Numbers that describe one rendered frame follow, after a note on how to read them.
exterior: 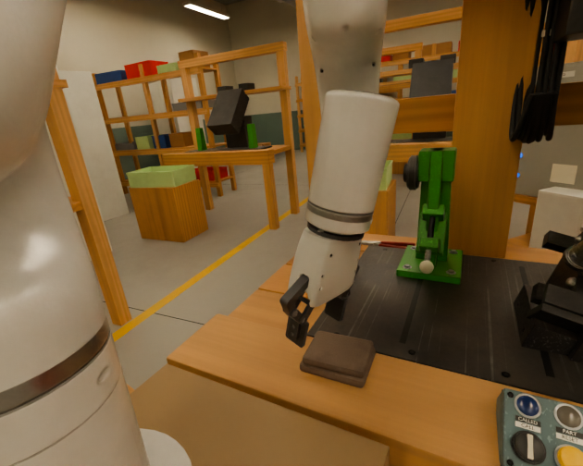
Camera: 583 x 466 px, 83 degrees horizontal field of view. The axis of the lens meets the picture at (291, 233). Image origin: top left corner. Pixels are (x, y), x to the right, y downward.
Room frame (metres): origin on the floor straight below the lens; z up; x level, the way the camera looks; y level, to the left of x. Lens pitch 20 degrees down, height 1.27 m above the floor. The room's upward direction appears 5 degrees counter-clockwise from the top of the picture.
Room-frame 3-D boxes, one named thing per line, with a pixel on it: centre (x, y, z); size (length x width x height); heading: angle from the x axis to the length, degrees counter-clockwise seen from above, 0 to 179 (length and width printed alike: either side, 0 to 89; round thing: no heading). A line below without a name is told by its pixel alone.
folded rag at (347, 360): (0.41, -0.05, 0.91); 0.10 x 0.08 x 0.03; 62
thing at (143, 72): (6.32, 2.14, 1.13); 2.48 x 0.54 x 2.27; 64
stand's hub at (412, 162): (0.72, -0.28, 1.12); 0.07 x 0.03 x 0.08; 151
